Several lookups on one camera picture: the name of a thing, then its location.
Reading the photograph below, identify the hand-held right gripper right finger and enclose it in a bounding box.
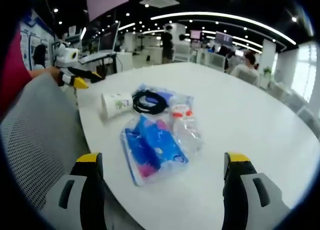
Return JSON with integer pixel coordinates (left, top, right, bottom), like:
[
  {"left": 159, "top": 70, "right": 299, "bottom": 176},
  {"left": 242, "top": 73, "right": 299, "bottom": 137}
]
[{"left": 222, "top": 151, "right": 292, "bottom": 230}]

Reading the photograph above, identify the black cable item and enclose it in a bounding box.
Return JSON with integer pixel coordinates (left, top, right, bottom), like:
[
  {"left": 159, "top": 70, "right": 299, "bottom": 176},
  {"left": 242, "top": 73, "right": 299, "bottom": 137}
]
[{"left": 131, "top": 89, "right": 171, "bottom": 115}]

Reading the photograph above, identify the clear plastic bottle item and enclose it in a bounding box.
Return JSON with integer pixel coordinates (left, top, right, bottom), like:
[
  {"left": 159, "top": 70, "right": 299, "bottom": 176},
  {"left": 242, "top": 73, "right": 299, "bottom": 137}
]
[{"left": 169, "top": 102, "right": 204, "bottom": 155}]

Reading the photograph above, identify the computer monitor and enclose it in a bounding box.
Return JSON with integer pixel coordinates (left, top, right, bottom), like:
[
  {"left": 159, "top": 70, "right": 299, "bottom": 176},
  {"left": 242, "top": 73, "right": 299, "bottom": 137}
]
[{"left": 98, "top": 21, "right": 120, "bottom": 54}]

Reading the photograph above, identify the white table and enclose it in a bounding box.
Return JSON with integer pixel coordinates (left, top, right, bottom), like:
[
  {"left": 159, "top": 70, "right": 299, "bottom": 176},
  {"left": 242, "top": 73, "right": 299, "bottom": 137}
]
[{"left": 75, "top": 62, "right": 319, "bottom": 230}]

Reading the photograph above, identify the white paper cup item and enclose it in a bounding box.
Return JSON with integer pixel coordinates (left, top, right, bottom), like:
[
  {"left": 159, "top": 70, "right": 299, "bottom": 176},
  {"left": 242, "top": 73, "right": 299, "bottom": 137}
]
[{"left": 100, "top": 91, "right": 135, "bottom": 120}]

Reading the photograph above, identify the blue tissue packet item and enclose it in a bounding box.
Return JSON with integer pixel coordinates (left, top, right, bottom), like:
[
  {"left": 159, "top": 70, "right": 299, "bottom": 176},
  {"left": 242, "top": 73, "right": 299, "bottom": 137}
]
[{"left": 120, "top": 114, "right": 190, "bottom": 187}]

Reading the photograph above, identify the ceiling air vent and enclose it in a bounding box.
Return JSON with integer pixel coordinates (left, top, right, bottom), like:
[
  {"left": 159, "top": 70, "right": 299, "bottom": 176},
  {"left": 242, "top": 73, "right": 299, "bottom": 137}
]
[{"left": 139, "top": 0, "right": 181, "bottom": 9}]

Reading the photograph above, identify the wall poster board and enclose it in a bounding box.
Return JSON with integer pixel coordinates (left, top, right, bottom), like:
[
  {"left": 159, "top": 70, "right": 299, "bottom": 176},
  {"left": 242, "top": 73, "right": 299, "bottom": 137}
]
[{"left": 19, "top": 11, "right": 56, "bottom": 71}]

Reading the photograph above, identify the person's red shirt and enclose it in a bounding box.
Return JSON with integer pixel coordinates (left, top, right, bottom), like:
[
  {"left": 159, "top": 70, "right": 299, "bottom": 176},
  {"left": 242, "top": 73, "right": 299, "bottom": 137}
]
[{"left": 0, "top": 29, "right": 34, "bottom": 120}]

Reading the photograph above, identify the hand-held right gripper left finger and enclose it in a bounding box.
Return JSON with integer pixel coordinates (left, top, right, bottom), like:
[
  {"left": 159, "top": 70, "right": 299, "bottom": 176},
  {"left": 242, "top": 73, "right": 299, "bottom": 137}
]
[{"left": 46, "top": 152, "right": 106, "bottom": 230}]

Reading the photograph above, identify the potted green plant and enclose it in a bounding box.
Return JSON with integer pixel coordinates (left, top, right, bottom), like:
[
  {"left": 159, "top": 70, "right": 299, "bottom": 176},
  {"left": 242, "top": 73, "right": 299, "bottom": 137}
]
[{"left": 262, "top": 65, "right": 274, "bottom": 79}]

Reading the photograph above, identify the white office chair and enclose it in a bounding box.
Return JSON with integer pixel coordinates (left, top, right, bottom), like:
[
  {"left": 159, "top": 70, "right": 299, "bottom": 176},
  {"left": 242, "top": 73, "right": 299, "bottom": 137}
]
[
  {"left": 174, "top": 43, "right": 192, "bottom": 63},
  {"left": 206, "top": 51, "right": 227, "bottom": 71}
]

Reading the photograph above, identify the hanging pink screen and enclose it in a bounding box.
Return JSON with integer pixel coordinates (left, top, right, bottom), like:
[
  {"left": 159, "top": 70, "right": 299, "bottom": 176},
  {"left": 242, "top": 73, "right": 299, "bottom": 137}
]
[{"left": 85, "top": 0, "right": 130, "bottom": 23}]

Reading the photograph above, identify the grey mesh chair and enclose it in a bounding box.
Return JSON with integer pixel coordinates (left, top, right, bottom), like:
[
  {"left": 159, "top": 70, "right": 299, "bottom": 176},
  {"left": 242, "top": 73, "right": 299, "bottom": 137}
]
[{"left": 0, "top": 73, "right": 107, "bottom": 230}]

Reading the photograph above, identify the dark hanging screen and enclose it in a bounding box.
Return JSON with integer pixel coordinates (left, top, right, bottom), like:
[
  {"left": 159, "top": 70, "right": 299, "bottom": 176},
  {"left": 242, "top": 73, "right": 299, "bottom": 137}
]
[{"left": 215, "top": 30, "right": 234, "bottom": 46}]

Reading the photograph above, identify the grey standing desk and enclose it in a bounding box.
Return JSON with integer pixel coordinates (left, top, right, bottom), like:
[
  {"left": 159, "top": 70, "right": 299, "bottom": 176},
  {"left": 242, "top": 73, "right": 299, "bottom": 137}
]
[{"left": 77, "top": 51, "right": 119, "bottom": 75}]

